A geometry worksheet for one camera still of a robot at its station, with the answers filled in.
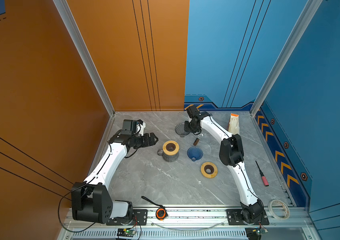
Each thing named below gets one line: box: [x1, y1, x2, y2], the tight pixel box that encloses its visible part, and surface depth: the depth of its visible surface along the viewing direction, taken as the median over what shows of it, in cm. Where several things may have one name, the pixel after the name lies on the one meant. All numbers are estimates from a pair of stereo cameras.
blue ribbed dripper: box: [187, 146, 203, 162], surface depth 93 cm
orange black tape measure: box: [141, 196, 168, 221], surface depth 74 cm
